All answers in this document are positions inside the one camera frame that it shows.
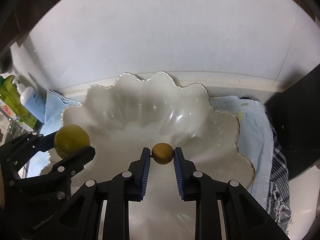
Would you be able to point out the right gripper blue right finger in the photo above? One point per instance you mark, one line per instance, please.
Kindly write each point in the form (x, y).
(184, 170)

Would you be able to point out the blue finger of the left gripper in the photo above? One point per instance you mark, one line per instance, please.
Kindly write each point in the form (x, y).
(30, 144)
(73, 164)

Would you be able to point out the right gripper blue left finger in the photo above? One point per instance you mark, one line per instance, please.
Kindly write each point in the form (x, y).
(140, 173)

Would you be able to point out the green apple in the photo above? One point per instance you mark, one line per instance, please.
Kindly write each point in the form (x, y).
(70, 139)

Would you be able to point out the small tan longan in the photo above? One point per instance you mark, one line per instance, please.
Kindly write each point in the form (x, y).
(162, 153)

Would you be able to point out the blue white pump bottle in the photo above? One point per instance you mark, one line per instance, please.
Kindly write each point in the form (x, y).
(30, 99)

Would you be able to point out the white scalloped ceramic bowl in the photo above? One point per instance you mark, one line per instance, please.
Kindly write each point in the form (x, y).
(133, 114)

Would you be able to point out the green dish soap bottle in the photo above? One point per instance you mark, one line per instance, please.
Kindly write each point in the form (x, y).
(10, 103)

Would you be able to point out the light blue patterned cloth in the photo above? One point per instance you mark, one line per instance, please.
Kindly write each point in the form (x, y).
(255, 138)

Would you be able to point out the black white checkered towel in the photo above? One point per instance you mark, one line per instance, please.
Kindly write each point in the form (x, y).
(278, 201)

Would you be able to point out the black knife block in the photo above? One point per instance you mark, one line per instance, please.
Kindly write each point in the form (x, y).
(295, 117)

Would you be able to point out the dark wooden window frame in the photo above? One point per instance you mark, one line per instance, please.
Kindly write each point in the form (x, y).
(17, 18)

